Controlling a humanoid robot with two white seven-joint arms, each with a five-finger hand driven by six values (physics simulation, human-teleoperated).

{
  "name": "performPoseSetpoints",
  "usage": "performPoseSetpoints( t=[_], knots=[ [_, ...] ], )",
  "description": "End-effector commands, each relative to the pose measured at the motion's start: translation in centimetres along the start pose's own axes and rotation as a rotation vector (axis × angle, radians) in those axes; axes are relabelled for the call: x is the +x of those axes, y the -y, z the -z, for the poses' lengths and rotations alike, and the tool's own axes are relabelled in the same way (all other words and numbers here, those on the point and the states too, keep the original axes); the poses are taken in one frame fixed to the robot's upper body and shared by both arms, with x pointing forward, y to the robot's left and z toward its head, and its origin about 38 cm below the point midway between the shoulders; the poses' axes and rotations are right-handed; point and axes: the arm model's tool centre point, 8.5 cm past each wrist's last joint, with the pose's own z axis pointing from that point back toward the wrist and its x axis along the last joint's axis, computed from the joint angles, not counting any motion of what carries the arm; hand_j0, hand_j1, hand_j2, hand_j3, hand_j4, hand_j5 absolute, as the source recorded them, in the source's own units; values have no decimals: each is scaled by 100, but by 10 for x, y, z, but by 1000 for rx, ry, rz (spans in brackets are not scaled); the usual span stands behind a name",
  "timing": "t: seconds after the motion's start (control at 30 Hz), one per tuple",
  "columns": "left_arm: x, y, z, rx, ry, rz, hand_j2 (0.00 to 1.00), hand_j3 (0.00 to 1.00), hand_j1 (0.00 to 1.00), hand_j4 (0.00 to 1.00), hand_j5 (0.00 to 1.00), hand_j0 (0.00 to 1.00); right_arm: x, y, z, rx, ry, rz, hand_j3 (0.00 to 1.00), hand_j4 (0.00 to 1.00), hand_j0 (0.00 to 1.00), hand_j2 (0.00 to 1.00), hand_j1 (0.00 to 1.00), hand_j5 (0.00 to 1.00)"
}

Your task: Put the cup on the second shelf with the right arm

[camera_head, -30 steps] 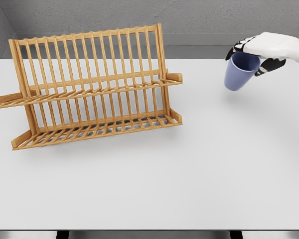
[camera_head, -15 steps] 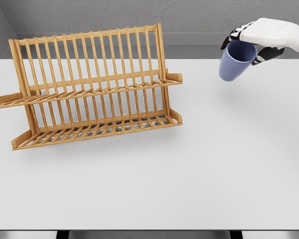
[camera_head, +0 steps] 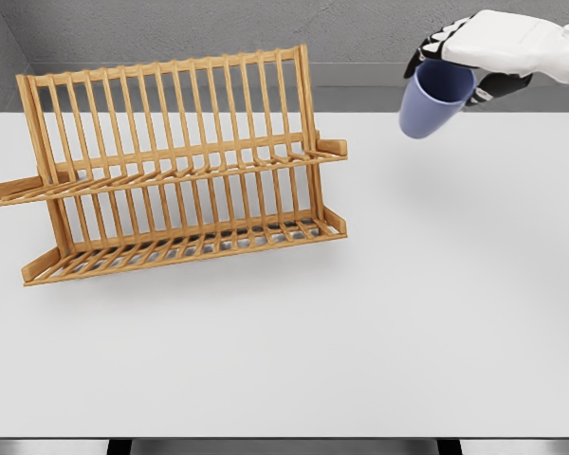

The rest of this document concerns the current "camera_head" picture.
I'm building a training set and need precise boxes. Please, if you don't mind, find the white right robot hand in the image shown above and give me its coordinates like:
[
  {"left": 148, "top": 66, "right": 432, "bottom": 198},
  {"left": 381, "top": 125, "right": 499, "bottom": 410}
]
[{"left": 403, "top": 9, "right": 538, "bottom": 110}]

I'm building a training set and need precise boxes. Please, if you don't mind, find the blue plastic cup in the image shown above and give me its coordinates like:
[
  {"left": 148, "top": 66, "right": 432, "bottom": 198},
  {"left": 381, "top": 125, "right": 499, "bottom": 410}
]
[{"left": 398, "top": 61, "right": 478, "bottom": 140}]

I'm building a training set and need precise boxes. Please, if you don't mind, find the wooden two-tier dish rack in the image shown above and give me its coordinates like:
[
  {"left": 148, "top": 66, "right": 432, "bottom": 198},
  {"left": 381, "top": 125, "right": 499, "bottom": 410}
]
[{"left": 0, "top": 44, "right": 349, "bottom": 287}]

